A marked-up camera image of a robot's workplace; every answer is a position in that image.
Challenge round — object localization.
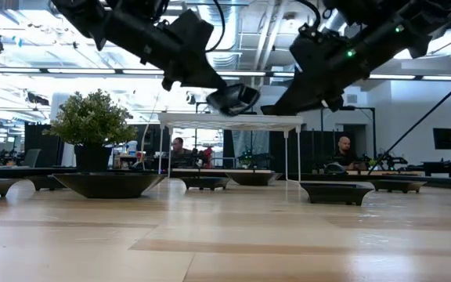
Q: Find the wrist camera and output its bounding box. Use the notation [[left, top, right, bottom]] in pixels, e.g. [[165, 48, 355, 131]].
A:
[[298, 22, 327, 42], [166, 9, 215, 54]]

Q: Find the red background object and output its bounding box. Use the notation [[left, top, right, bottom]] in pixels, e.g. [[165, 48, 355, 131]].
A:
[[203, 146, 215, 168]]

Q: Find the silver ventilation duct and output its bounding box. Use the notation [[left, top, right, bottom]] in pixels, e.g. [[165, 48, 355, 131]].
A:
[[205, 0, 242, 71]]

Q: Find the person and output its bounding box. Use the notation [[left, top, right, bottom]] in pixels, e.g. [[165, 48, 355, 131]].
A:
[[327, 136, 362, 172], [168, 136, 195, 169]]

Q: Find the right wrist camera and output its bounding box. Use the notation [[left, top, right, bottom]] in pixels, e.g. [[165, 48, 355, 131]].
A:
[[298, 22, 327, 42]]

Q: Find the grey chair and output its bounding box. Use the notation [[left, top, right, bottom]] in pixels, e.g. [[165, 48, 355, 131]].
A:
[[20, 147, 42, 168]]

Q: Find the artificial green potted plant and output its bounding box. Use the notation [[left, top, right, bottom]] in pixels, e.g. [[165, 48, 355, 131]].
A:
[[41, 89, 139, 173]]

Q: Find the black partition panel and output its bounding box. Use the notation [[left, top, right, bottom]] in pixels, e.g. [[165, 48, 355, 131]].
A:
[[23, 123, 64, 168], [269, 128, 367, 173]]

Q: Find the black monitor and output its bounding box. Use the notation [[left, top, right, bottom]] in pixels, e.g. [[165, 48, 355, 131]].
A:
[[432, 127, 451, 150]]

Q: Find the black background table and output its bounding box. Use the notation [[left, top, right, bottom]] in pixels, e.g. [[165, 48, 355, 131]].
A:
[[420, 160, 451, 178]]

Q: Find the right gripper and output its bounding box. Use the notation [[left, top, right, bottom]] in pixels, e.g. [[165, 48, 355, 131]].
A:
[[260, 32, 372, 116]]

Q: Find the black gantry stand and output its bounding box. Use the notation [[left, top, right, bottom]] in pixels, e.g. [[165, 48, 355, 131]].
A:
[[320, 105, 376, 173]]

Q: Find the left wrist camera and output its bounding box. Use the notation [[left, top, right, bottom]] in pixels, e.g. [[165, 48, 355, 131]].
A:
[[166, 9, 215, 54]]

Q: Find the black diagonal frame strut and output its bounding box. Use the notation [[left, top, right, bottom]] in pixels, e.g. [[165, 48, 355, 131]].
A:
[[367, 65, 451, 175]]

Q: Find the white wire shelf rack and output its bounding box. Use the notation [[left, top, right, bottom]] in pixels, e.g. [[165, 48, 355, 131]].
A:
[[157, 112, 305, 184]]

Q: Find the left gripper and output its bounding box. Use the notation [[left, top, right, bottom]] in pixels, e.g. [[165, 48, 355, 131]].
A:
[[103, 10, 238, 103]]

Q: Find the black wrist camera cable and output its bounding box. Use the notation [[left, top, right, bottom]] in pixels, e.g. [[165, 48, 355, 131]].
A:
[[204, 0, 226, 54], [294, 0, 324, 31]]

